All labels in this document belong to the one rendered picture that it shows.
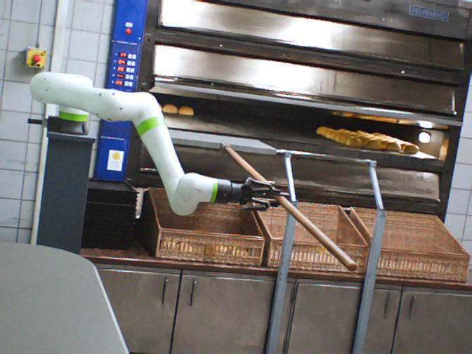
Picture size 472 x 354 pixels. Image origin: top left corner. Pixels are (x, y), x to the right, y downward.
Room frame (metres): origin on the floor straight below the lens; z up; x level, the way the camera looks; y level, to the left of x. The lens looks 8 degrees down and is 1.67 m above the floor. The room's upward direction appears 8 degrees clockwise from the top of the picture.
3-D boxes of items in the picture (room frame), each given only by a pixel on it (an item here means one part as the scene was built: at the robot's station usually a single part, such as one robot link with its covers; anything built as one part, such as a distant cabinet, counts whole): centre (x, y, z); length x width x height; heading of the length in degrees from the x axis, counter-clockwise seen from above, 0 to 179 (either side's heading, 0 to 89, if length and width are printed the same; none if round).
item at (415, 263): (4.99, -1.00, 0.72); 0.56 x 0.49 x 0.28; 106
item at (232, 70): (5.08, -0.34, 1.54); 1.79 x 0.11 x 0.19; 106
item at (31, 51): (4.63, 1.09, 1.46); 0.10 x 0.07 x 0.10; 106
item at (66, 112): (3.87, 0.74, 1.36); 0.16 x 0.13 x 0.19; 142
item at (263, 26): (5.08, -0.34, 1.80); 1.79 x 0.11 x 0.19; 106
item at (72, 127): (3.86, 0.78, 1.23); 0.26 x 0.15 x 0.06; 103
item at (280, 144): (5.11, -0.33, 1.16); 1.80 x 0.06 x 0.04; 106
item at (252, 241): (4.67, 0.13, 0.72); 0.56 x 0.49 x 0.28; 106
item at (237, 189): (3.39, -0.03, 1.12); 0.09 x 0.07 x 0.08; 105
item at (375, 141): (5.67, -0.78, 1.21); 0.61 x 0.48 x 0.06; 16
